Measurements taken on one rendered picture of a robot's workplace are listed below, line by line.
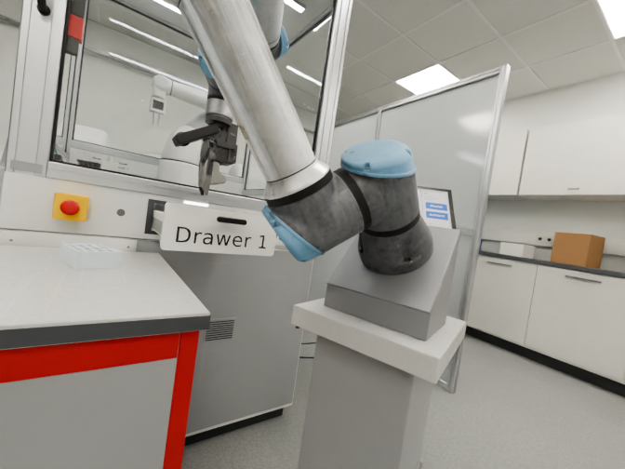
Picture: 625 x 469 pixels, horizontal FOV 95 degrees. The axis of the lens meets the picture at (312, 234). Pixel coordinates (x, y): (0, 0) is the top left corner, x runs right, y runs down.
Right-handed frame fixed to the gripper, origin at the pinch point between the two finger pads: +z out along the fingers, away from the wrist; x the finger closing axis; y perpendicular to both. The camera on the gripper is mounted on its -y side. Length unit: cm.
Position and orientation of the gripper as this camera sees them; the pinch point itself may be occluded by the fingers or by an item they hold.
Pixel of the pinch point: (202, 190)
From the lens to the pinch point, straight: 85.5
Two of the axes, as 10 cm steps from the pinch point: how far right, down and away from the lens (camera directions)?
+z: -1.3, 9.9, 0.1
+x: -5.8, -0.9, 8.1
